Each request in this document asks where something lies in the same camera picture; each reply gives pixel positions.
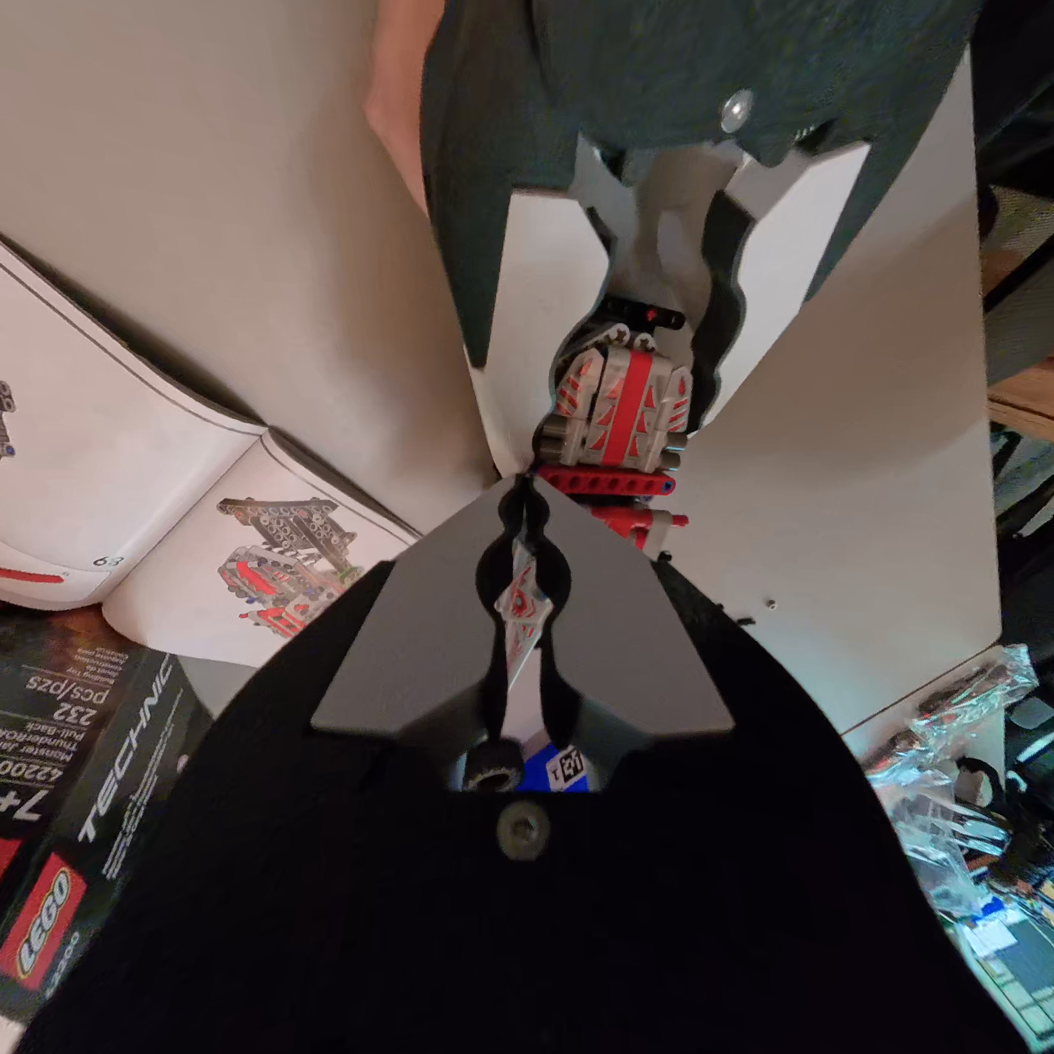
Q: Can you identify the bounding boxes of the white desk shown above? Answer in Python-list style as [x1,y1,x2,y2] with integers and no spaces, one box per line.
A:
[0,0,1007,746]

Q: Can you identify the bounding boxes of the black toy tire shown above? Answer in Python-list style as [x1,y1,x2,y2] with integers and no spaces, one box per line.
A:
[463,739,525,793]

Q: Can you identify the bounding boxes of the grey red toy truck model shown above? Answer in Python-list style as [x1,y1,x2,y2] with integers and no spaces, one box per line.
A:
[531,295,691,554]

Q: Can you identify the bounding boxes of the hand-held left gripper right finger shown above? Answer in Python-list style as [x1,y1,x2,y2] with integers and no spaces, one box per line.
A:
[531,476,736,783]

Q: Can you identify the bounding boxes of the grey red printed panel piece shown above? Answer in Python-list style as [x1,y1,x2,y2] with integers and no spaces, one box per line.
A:
[492,535,563,688]

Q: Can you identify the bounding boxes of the black toy set box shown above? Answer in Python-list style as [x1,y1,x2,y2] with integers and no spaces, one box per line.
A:
[0,605,217,1034]

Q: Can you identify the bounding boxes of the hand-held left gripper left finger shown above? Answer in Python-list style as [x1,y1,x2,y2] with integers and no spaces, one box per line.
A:
[311,476,532,783]

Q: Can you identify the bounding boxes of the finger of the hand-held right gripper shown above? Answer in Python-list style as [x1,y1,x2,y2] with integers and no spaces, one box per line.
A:
[687,142,874,438]
[468,189,617,483]

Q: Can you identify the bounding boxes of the clear plastic bags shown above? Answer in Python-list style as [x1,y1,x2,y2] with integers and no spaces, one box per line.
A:
[860,642,1042,915]

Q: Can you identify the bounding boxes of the building instruction booklet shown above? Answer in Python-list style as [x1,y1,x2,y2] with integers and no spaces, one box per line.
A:
[0,239,423,670]

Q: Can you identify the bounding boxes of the wooden board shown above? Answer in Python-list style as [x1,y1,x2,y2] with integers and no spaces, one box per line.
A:
[986,354,1054,443]

